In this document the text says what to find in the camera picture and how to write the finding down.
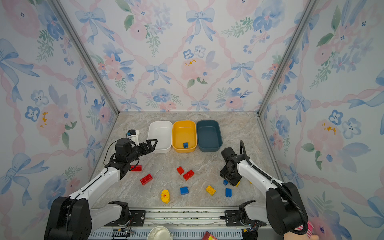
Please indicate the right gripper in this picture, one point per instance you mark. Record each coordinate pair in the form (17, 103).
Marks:
(232, 181)

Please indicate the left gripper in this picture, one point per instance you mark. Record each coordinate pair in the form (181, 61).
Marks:
(142, 145)

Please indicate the white plastic container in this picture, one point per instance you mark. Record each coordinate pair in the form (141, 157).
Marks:
(163, 132)

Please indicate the yellow plastic container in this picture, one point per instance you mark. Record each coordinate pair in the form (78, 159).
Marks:
(184, 132)

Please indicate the dark teal plastic container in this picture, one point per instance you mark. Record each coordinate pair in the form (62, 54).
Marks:
(209, 136)

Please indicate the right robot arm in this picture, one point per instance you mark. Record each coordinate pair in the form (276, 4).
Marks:
(276, 192)

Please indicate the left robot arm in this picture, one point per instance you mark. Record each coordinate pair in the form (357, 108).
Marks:
(72, 217)

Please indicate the yellow lego brick flat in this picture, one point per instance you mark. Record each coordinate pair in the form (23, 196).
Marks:
(210, 190)

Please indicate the long red lego brick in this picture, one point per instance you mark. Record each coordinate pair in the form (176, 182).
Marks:
(145, 180)

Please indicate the small red lego brick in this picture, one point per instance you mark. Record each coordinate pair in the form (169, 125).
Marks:
(180, 170)

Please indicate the yellow duck lego piece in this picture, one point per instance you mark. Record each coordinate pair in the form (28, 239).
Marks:
(165, 196)

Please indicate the red packet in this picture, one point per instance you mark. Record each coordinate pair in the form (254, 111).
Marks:
(209, 236)

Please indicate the white bowl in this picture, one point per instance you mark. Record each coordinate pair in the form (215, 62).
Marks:
(160, 233)

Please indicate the pink plush toy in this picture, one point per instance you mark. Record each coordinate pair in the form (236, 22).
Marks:
(308, 236)

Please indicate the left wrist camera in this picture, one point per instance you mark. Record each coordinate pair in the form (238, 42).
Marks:
(133, 135)

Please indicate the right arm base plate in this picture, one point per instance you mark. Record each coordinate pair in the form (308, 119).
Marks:
(233, 218)

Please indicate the aluminium mounting rail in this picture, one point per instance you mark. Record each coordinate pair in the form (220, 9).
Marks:
(180, 217)

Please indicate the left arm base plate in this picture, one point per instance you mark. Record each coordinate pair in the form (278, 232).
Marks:
(136, 219)

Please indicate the left aluminium corner post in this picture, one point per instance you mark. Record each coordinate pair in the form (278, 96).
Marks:
(85, 56)

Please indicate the aluminium corner post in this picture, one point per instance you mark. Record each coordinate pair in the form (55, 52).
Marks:
(85, 56)
(291, 47)

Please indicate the right aluminium corner post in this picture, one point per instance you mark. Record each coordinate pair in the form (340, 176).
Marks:
(291, 47)

